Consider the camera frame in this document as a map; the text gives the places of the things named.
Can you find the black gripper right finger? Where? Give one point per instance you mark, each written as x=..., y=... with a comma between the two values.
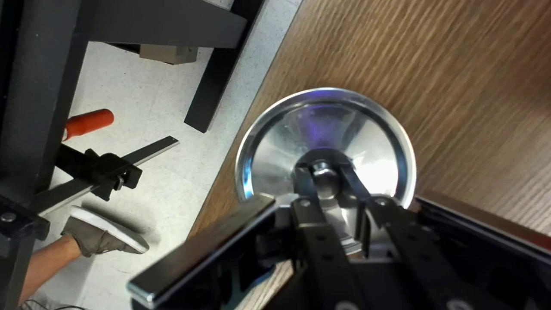
x=418, y=259

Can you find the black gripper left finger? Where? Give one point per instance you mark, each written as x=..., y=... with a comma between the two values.
x=323, y=253

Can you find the shiny metal bowl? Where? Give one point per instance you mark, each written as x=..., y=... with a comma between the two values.
x=275, y=139

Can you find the black metal beam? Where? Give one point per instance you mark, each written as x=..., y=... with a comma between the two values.
x=165, y=24

